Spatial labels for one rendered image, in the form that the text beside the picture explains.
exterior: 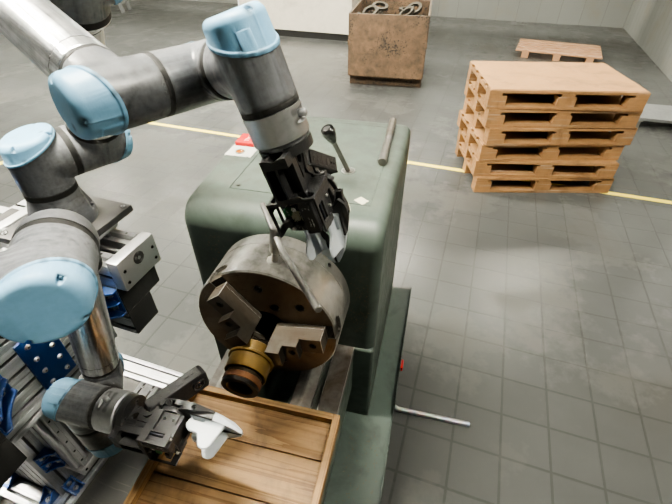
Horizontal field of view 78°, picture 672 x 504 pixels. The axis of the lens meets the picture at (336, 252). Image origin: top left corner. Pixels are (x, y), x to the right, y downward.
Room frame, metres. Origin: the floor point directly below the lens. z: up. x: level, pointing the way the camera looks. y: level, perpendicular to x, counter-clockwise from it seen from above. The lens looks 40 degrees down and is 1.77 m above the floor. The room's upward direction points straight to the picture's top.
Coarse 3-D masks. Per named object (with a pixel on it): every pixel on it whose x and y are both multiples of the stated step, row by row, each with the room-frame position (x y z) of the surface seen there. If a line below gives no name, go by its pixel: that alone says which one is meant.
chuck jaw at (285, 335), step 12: (288, 324) 0.57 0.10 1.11; (300, 324) 0.56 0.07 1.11; (336, 324) 0.57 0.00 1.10; (276, 336) 0.54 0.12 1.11; (288, 336) 0.53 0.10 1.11; (300, 336) 0.53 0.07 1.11; (312, 336) 0.53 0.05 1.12; (324, 336) 0.54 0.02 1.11; (276, 348) 0.51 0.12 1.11; (288, 348) 0.51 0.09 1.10; (300, 348) 0.52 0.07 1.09; (312, 348) 0.52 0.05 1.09; (324, 348) 0.52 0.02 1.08; (276, 360) 0.49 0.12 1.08
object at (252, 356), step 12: (240, 348) 0.49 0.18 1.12; (252, 348) 0.49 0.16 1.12; (264, 348) 0.51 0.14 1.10; (228, 360) 0.48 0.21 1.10; (240, 360) 0.47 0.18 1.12; (252, 360) 0.47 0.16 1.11; (264, 360) 0.48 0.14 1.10; (228, 372) 0.45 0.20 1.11; (240, 372) 0.45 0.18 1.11; (252, 372) 0.46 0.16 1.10; (264, 372) 0.46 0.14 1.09; (228, 384) 0.45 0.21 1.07; (240, 384) 0.47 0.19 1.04; (252, 384) 0.43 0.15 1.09; (240, 396) 0.44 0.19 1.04; (252, 396) 0.44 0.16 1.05
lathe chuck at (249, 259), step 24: (240, 264) 0.61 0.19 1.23; (264, 264) 0.61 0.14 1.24; (312, 264) 0.64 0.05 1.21; (240, 288) 0.59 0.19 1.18; (264, 288) 0.58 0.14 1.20; (288, 288) 0.57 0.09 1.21; (312, 288) 0.58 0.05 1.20; (336, 288) 0.62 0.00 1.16; (216, 312) 0.61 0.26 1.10; (264, 312) 0.65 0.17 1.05; (288, 312) 0.57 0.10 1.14; (312, 312) 0.56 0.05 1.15; (336, 312) 0.58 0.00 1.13; (216, 336) 0.61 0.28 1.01; (336, 336) 0.56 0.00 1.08; (288, 360) 0.57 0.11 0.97; (312, 360) 0.56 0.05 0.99
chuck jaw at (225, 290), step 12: (216, 276) 0.62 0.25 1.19; (216, 288) 0.60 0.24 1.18; (228, 288) 0.59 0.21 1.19; (216, 300) 0.56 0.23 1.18; (228, 300) 0.57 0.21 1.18; (240, 300) 0.58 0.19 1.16; (228, 312) 0.56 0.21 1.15; (240, 312) 0.56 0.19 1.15; (252, 312) 0.58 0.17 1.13; (228, 324) 0.54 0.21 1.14; (240, 324) 0.54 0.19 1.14; (252, 324) 0.55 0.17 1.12; (228, 336) 0.52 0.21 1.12; (240, 336) 0.51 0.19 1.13
